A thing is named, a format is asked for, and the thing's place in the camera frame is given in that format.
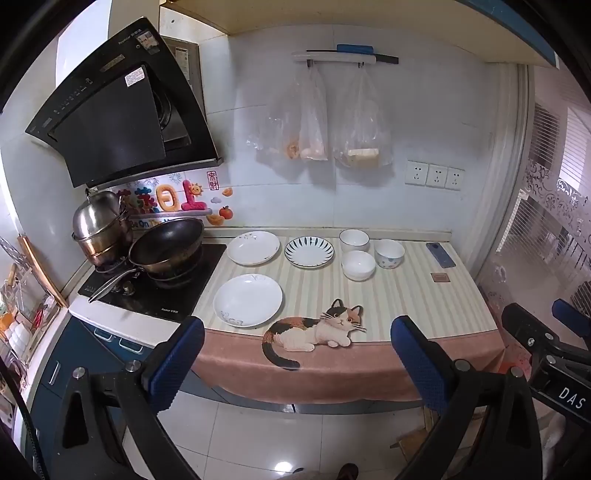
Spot wooden cutting board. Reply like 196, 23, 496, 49
17, 234, 69, 308

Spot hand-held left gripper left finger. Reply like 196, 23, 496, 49
48, 316, 206, 480

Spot black wok with metal handle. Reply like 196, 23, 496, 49
88, 218, 205, 303

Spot blue striped white plate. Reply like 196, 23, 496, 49
284, 236, 335, 269

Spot black cable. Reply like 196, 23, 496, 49
0, 355, 49, 480

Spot blue smartphone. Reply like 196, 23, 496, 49
425, 242, 457, 269

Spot white wall hook rail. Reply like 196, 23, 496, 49
292, 50, 377, 68

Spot large white floral plate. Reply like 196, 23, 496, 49
213, 274, 284, 329

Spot clear plastic bag with bread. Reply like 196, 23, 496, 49
298, 65, 329, 162

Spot small white floral plate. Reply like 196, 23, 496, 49
226, 231, 281, 267

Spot plain white bowl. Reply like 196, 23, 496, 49
341, 250, 376, 282

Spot cream wall cabinet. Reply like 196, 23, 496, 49
159, 0, 559, 68

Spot black range hood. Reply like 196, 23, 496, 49
25, 17, 225, 189

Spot metal dish rack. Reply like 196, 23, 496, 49
0, 237, 61, 370

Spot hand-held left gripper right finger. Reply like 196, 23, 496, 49
390, 315, 543, 480

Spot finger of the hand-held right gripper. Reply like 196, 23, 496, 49
502, 303, 561, 370
551, 298, 591, 344

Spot striped tablecloth with cat print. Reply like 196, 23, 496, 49
190, 237, 506, 404

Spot white bowl with coloured pattern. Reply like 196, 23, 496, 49
373, 239, 406, 270

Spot frosted glass sliding door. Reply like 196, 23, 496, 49
475, 65, 591, 370

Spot stainless steel steamer pot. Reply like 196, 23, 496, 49
71, 188, 136, 268

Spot clear plastic bag with box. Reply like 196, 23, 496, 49
332, 65, 394, 169

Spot white bowl with black rim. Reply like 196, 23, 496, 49
339, 229, 370, 254

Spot black glass gas stove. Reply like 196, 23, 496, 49
78, 242, 228, 319

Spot colourful wall stickers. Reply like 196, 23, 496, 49
115, 170, 234, 229

